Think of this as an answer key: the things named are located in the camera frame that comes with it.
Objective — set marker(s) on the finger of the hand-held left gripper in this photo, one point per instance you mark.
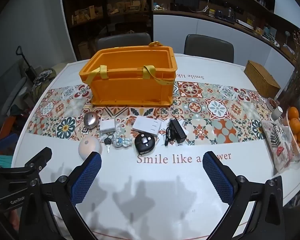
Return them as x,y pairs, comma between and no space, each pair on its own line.
41,158

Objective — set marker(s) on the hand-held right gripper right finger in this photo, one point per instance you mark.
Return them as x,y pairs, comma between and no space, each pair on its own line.
218,177

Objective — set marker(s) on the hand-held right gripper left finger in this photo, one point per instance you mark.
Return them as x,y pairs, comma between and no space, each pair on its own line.
86,177

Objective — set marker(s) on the black-headed key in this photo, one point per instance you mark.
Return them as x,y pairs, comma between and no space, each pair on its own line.
108,143

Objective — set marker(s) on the white astronaut figurine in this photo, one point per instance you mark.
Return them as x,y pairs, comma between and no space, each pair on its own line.
122,143

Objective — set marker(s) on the white wall charger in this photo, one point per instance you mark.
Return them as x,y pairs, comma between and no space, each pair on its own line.
107,125

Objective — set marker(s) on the silver round speaker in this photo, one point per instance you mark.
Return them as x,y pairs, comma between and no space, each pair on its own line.
92,120

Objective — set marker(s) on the black power adapter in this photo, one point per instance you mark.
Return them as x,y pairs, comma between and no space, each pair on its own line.
177,131

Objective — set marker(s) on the white USB power adapter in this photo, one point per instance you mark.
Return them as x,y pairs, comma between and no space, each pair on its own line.
147,125

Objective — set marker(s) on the orange plastic crate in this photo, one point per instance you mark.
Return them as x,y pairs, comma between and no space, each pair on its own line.
130,90

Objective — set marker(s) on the teal cloth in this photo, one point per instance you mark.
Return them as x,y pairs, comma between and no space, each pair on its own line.
3,160

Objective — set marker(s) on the orange chair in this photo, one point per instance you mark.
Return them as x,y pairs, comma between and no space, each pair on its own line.
6,127

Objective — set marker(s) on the patterned tile table runner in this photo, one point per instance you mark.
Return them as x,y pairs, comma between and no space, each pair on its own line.
215,110

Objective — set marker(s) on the pile of clothes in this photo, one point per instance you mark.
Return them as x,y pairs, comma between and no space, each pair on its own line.
42,80

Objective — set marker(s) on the white fruit basket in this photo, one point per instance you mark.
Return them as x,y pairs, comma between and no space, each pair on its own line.
293,145

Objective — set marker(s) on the white candle cup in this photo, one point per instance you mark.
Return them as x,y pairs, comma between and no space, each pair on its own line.
277,113

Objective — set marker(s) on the pile of oranges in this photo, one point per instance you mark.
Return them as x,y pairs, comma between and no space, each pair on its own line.
296,125

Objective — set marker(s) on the wicker box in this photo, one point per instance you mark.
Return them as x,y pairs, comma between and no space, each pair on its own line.
261,78

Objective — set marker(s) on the dried flower bunch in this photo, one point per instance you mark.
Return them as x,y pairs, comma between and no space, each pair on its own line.
298,75

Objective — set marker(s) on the grey dining chair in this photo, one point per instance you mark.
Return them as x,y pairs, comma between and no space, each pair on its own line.
122,41
208,46

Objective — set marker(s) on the dark shelf cabinet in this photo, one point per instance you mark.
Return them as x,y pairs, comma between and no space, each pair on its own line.
102,12

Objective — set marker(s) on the wooden wall counter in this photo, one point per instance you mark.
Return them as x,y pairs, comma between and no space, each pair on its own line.
227,12

